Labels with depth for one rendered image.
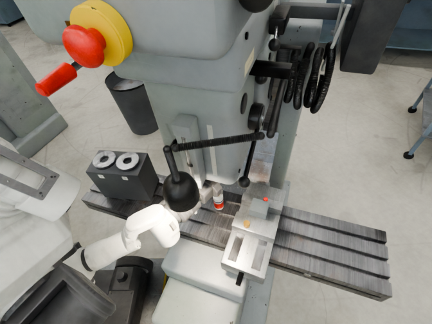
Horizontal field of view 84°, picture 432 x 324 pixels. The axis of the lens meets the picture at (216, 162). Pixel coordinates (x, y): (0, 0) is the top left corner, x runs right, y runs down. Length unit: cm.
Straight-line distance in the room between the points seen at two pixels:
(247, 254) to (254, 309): 84
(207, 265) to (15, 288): 69
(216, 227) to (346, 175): 175
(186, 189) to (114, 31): 28
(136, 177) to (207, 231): 35
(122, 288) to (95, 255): 66
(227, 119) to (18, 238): 39
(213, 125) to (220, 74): 15
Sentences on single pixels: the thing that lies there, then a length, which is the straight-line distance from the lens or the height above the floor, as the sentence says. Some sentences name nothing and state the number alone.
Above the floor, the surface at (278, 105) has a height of 159.
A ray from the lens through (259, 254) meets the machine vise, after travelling 87.
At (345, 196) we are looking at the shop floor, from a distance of 239.
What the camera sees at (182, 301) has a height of 77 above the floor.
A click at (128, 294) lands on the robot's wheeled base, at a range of 139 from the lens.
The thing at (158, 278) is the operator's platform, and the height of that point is 40.
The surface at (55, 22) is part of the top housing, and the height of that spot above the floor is 176.
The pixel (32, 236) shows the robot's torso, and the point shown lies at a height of 153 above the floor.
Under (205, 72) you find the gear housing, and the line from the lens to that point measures 39.
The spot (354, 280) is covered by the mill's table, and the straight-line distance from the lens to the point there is 100.
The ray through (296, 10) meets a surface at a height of 162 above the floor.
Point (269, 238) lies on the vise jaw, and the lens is 86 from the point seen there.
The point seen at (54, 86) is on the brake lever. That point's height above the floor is 170.
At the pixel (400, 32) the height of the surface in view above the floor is 23.
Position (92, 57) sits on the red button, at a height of 176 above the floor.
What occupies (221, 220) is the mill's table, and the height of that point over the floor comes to 97.
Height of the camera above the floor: 186
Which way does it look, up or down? 49 degrees down
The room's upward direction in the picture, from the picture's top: 6 degrees counter-clockwise
